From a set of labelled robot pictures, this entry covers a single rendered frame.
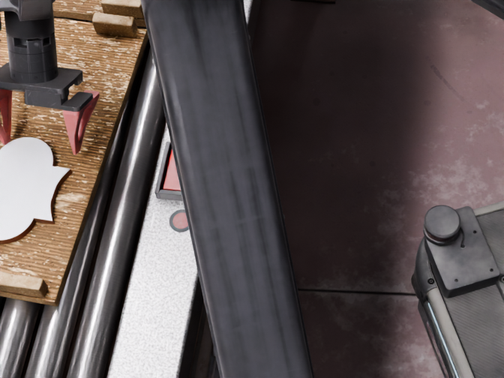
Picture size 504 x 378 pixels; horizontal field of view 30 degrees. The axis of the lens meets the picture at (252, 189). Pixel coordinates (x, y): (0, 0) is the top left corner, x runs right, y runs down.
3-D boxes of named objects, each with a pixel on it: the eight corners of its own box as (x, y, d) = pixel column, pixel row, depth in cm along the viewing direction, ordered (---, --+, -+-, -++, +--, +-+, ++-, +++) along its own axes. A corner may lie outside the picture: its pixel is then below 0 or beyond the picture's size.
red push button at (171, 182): (218, 157, 121) (217, 151, 120) (210, 198, 119) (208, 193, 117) (172, 153, 122) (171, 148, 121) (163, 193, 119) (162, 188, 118)
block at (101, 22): (139, 28, 130) (135, 15, 128) (136, 39, 129) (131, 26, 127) (98, 23, 131) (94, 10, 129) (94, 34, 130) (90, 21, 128)
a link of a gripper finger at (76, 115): (82, 167, 115) (77, 96, 111) (28, 159, 117) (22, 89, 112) (103, 143, 121) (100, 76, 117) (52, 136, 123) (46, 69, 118)
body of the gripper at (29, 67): (63, 103, 112) (58, 45, 109) (-15, 94, 114) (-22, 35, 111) (85, 84, 118) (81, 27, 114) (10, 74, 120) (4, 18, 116)
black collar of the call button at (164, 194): (225, 152, 122) (223, 145, 120) (215, 204, 118) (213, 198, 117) (168, 147, 123) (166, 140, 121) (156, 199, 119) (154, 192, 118)
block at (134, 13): (147, 9, 131) (143, -4, 129) (144, 19, 131) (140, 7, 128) (107, 5, 132) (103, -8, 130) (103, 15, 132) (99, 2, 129)
